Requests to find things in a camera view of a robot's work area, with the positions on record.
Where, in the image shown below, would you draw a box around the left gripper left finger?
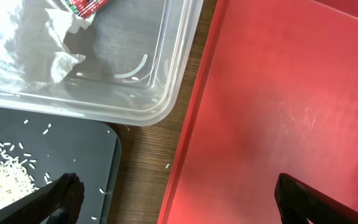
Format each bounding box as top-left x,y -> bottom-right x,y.
0,173 -> 85,224

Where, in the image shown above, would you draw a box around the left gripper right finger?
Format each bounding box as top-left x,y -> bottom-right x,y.
274,173 -> 358,224

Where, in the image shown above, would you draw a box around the rice food scraps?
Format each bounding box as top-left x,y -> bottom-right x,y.
0,114 -> 111,222

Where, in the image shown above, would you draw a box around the white napkin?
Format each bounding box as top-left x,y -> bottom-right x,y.
0,0 -> 93,91

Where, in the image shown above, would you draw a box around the red ketchup packet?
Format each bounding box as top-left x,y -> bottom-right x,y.
63,0 -> 109,19

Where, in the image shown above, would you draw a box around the black plastic tray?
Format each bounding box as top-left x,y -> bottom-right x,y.
0,108 -> 122,223

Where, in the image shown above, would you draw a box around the red serving tray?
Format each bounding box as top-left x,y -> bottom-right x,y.
158,0 -> 358,223

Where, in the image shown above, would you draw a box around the clear plastic bin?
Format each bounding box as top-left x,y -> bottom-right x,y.
0,0 -> 203,126

